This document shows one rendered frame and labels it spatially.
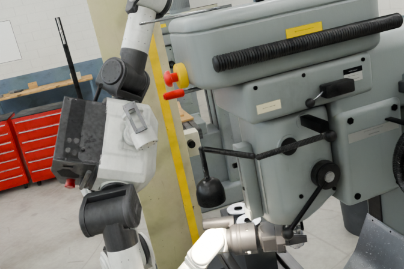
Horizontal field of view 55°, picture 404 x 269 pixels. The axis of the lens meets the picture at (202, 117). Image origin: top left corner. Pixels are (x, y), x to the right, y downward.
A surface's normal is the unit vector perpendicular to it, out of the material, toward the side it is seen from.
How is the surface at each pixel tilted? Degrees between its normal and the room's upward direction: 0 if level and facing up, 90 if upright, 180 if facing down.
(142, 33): 86
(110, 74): 62
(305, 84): 90
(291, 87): 90
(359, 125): 90
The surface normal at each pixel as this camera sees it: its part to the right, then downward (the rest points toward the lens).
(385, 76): 0.30, 0.21
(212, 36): 0.01, 0.27
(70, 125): 0.38, -0.39
